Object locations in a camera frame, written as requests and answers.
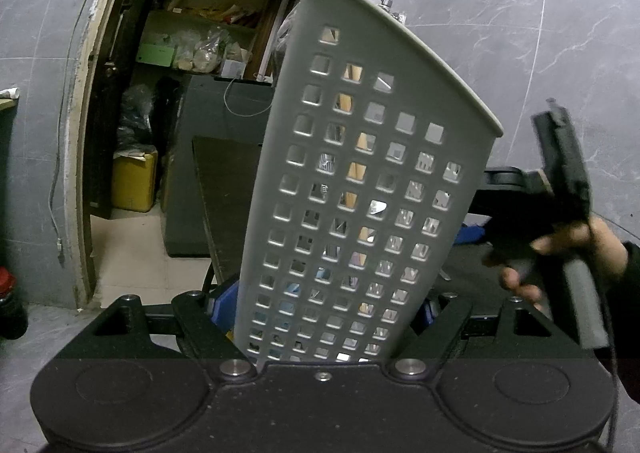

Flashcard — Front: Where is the person's right hand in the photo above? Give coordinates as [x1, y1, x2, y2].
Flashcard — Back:
[500, 217, 629, 319]

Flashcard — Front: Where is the grey cabinet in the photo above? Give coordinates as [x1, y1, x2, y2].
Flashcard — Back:
[162, 74, 276, 257]

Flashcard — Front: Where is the light wooden chopstick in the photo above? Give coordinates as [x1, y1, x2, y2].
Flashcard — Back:
[336, 64, 377, 214]

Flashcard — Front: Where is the metal wall faucet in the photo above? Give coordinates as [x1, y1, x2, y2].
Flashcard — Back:
[374, 0, 409, 24]

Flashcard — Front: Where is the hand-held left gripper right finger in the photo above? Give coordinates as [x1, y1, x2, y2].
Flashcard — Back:
[392, 293, 596, 380]

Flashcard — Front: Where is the person's right forearm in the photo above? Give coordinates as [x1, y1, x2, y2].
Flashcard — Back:
[592, 240, 640, 405]

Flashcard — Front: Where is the red capped dark bottle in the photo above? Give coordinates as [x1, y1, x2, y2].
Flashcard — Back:
[0, 267, 29, 340]

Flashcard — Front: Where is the dark plastic bag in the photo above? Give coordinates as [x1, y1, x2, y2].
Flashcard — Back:
[117, 84, 156, 154]

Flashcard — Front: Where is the dark wooden door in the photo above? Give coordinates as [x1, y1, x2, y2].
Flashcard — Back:
[90, 0, 167, 220]

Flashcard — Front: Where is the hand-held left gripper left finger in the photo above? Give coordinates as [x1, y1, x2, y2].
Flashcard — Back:
[55, 280, 257, 380]

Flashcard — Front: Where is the white perforated utensil basket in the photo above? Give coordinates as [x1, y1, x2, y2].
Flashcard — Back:
[232, 0, 503, 366]

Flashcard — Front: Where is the thin white wire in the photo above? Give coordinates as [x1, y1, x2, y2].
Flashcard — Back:
[223, 75, 274, 119]

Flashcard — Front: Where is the green box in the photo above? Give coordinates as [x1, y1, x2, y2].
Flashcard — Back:
[137, 44, 177, 68]

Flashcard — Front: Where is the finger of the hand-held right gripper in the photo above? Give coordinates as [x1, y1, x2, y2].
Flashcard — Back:
[481, 166, 553, 197]
[460, 224, 496, 246]

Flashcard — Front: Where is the yellow plastic container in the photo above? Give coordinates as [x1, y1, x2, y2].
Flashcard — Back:
[111, 149, 159, 213]

